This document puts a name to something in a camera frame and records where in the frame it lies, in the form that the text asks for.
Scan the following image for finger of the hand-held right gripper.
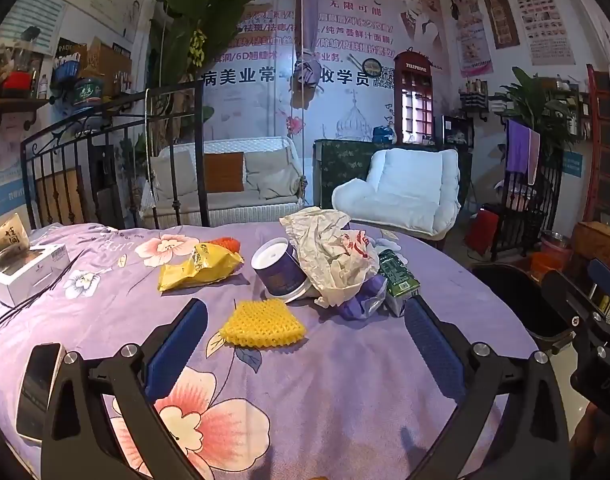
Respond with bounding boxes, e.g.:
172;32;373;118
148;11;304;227
541;270;596;333
586;258;610;306

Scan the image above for purple plastic bag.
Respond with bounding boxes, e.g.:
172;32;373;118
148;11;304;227
337;275;388;321

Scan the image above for brown paper bag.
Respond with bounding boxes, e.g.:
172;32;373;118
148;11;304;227
0;212;34;273

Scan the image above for purple towel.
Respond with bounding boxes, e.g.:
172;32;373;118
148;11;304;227
506;119;534;174

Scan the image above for red bag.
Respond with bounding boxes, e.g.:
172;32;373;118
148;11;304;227
465;209;501;261

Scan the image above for brown patterned box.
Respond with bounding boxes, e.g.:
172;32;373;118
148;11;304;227
570;221;610;274

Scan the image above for blue wall sign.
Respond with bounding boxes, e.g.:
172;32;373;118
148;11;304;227
562;152;584;179

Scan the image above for large wall banner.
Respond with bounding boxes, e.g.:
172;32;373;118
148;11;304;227
200;0;446;142

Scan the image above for red ladder shelf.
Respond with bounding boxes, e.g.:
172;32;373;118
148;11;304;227
582;64;610;227

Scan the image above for hanging purple cloth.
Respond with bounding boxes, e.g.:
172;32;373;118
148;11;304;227
290;0;327;89

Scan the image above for smartphone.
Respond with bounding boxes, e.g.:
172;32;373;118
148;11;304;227
16;342;66;443

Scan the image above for wooden panel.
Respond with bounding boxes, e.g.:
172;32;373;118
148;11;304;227
35;165;86;227

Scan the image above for brown tower poster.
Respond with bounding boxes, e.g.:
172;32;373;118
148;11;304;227
477;0;521;51

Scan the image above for banana plant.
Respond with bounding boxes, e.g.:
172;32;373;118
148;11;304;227
147;0;294;161

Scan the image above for black iron bed frame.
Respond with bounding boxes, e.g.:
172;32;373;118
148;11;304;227
21;80;210;231

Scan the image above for orange cushion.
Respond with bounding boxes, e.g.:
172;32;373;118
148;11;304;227
203;151;246;194

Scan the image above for pink basin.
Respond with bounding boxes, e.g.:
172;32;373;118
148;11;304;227
540;237;574;262

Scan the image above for black cable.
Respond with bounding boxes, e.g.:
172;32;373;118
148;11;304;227
0;260;80;336

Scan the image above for yellow foam fruit net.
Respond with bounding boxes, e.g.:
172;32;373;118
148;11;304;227
220;297;306;349

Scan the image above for yellow snack bag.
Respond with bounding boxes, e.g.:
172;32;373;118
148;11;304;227
158;243;244;293

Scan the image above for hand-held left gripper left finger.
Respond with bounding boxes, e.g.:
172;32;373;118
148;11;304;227
41;298;209;480

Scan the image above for person's right hand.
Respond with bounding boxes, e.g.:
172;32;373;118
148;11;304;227
570;402;610;480

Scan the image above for pink towel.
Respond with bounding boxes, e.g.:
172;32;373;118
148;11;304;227
527;129;542;186

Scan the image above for orange bucket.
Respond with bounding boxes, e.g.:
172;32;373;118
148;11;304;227
530;252;572;284

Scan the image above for wooden wall shelf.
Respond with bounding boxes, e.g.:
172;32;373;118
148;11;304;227
0;97;52;137

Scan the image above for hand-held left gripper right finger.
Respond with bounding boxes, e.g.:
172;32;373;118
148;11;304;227
404;294;572;480

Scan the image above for potted green plant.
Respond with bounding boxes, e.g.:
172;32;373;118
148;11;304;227
500;66;582;162

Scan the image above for pink wall poster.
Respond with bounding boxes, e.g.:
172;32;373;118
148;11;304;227
449;0;494;77

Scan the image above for eyebrow chart poster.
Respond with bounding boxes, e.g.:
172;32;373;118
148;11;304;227
500;0;576;66

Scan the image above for green drink carton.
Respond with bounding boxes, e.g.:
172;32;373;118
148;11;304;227
377;248;422;318

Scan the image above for purple paper cup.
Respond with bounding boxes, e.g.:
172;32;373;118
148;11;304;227
250;240;314;304

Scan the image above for white paper wrapper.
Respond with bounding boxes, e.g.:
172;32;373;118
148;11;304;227
280;206;380;309

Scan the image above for white padded armchair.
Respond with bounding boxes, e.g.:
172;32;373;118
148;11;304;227
331;147;462;239

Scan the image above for black display box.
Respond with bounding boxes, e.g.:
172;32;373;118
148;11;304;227
442;115;475;147

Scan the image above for green round tub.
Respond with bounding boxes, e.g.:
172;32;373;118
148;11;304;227
75;77;104;111

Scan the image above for black metal rack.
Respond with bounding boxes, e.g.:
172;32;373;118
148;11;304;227
490;159;564;262

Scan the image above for brown cardboard box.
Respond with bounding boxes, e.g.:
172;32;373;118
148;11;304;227
80;36;134;97

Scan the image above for white cardboard box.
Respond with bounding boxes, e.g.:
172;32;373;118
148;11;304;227
0;243;70;307

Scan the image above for wall shelf with bottles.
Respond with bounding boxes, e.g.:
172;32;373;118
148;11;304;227
460;77;492;122

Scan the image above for blue basket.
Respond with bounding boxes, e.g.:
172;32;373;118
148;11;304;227
52;54;82;87

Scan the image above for red telephone booth cabinet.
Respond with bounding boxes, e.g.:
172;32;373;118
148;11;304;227
393;50;434;146

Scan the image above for white wicker swing sofa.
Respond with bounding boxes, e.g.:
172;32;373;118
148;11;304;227
140;136;306;229

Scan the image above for red lidded container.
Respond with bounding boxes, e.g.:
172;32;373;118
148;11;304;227
2;71;34;99

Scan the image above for black trash bin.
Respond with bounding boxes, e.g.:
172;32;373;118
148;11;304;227
471;262;576;356

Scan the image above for beige cushion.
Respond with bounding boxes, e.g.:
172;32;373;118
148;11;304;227
151;149;198;206
244;150;302;200

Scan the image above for green patterned cabinet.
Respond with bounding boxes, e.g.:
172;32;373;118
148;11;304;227
313;139;473;207

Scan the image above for purple floral bedsheet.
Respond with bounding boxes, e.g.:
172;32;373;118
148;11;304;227
0;207;538;480

